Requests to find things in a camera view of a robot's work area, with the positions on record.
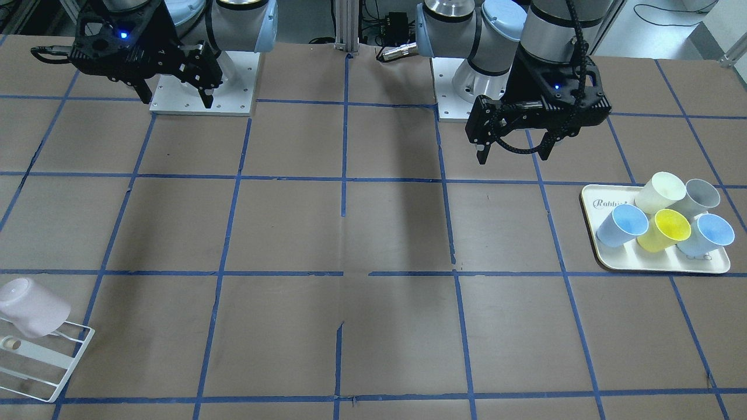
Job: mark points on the cream plastic cup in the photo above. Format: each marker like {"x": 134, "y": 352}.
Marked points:
{"x": 661, "y": 191}

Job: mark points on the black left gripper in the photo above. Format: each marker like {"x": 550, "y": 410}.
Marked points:
{"x": 521, "y": 81}

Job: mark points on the yellow plastic cup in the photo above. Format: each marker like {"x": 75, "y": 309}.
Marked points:
{"x": 667, "y": 228}

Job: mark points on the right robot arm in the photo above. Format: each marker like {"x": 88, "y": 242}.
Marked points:
{"x": 224, "y": 25}

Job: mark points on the black power adapter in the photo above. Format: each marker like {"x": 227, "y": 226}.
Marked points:
{"x": 396, "y": 29}

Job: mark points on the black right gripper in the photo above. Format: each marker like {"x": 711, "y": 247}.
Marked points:
{"x": 167, "y": 36}

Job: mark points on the pink plastic cup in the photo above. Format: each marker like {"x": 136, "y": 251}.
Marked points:
{"x": 32, "y": 308}

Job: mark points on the grey plastic cup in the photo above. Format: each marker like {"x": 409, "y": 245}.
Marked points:
{"x": 700, "y": 197}

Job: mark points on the aluminium frame post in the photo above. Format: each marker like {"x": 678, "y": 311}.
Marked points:
{"x": 346, "y": 25}

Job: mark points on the cream serving tray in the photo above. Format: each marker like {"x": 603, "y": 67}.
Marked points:
{"x": 598, "y": 200}

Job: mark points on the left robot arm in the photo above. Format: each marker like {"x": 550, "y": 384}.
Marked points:
{"x": 491, "y": 34}

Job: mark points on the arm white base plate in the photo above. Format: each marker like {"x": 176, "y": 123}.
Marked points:
{"x": 234, "y": 97}
{"x": 452, "y": 96}

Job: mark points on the white wire cup rack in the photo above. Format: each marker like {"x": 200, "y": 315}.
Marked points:
{"x": 40, "y": 368}

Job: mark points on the light blue plastic cup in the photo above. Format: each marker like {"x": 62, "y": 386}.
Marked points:
{"x": 708, "y": 233}

